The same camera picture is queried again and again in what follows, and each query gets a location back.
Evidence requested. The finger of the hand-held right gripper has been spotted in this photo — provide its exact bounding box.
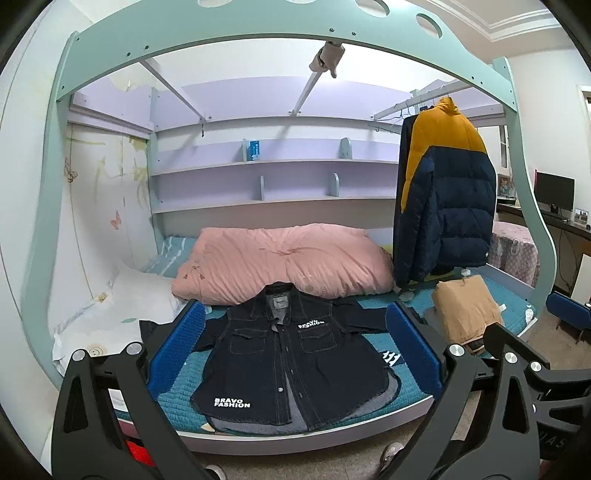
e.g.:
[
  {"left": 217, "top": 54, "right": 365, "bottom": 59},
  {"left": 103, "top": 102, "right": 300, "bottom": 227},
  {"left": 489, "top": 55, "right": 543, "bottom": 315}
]
[
  {"left": 482, "top": 323, "right": 553, "bottom": 374},
  {"left": 546, "top": 292, "right": 591, "bottom": 330}
]

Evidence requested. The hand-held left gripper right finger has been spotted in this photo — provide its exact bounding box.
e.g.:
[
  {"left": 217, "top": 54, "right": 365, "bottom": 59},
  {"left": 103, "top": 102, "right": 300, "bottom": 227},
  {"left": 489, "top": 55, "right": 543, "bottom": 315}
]
[{"left": 385, "top": 302, "right": 544, "bottom": 480}]

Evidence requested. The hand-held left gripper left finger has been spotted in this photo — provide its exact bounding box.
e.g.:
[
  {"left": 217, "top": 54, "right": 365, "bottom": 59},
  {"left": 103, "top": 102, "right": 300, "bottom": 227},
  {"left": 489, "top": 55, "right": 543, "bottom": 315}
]
[{"left": 50, "top": 302, "right": 208, "bottom": 480}]

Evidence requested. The tan garment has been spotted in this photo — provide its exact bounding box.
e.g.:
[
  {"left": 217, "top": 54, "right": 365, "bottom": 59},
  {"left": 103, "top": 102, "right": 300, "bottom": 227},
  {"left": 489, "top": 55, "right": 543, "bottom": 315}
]
[{"left": 433, "top": 277, "right": 506, "bottom": 356}]

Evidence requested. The dark denim jacket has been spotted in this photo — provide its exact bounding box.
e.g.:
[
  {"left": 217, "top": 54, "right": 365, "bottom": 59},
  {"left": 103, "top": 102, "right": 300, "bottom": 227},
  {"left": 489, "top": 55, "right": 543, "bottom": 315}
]
[{"left": 139, "top": 281, "right": 402, "bottom": 437}]

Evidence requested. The white pillow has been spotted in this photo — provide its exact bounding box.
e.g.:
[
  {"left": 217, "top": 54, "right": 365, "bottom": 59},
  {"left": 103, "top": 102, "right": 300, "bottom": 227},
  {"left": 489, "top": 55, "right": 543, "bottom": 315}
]
[{"left": 52, "top": 265, "right": 185, "bottom": 370}]

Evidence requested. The pink patterned cover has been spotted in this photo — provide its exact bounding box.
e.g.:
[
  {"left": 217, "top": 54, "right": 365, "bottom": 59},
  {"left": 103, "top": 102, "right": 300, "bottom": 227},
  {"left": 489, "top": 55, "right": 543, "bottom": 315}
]
[{"left": 489, "top": 220, "right": 541, "bottom": 287}]

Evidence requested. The dark desk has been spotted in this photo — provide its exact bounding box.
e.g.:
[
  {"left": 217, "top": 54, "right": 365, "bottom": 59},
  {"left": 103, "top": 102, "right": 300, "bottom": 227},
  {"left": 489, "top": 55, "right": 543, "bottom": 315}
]
[{"left": 496, "top": 203, "right": 591, "bottom": 296}]

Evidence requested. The striped teal bedding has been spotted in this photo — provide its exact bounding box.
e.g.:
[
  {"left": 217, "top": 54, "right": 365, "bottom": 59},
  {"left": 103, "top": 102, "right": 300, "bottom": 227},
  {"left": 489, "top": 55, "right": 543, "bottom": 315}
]
[{"left": 141, "top": 236, "right": 199, "bottom": 278}]

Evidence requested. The red item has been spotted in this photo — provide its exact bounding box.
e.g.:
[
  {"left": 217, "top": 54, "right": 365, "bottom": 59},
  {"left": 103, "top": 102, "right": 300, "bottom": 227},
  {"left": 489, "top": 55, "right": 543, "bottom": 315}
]
[{"left": 124, "top": 440, "right": 155, "bottom": 472}]

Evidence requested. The black computer monitor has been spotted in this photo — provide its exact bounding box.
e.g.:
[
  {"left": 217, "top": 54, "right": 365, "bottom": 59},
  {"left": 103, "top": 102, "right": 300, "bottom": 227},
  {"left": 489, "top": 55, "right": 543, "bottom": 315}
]
[{"left": 534, "top": 171, "right": 575, "bottom": 217}]

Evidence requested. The pink duvet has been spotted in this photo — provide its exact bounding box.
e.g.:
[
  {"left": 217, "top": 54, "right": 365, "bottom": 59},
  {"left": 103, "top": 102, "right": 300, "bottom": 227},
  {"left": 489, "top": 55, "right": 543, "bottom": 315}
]
[{"left": 172, "top": 223, "right": 395, "bottom": 306}]

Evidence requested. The navy yellow puffer jacket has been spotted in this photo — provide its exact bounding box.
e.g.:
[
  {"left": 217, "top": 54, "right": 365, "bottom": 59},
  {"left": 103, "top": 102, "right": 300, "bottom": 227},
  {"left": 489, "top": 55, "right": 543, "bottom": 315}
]
[{"left": 392, "top": 97, "right": 497, "bottom": 287}]

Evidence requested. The beige hanging cloth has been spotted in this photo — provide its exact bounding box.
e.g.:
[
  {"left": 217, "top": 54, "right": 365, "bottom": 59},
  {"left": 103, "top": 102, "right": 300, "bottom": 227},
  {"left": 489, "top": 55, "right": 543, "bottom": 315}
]
[{"left": 308, "top": 41, "right": 347, "bottom": 78}]

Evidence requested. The lilac wall shelf unit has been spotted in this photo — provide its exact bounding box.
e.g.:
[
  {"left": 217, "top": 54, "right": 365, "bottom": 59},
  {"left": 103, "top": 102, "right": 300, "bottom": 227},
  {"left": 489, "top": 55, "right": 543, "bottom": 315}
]
[{"left": 148, "top": 83, "right": 462, "bottom": 217}]

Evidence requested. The wire clothes hanger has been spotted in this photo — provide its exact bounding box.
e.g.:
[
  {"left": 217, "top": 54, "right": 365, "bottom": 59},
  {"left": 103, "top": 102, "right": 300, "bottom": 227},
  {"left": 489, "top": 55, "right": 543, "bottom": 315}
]
[{"left": 368, "top": 104, "right": 416, "bottom": 136}]

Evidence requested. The light teal bunk bed frame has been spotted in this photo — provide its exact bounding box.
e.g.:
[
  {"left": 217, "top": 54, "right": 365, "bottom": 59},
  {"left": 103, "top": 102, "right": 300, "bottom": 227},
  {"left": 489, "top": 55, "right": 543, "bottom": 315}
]
[{"left": 21, "top": 0, "right": 559, "bottom": 457}]

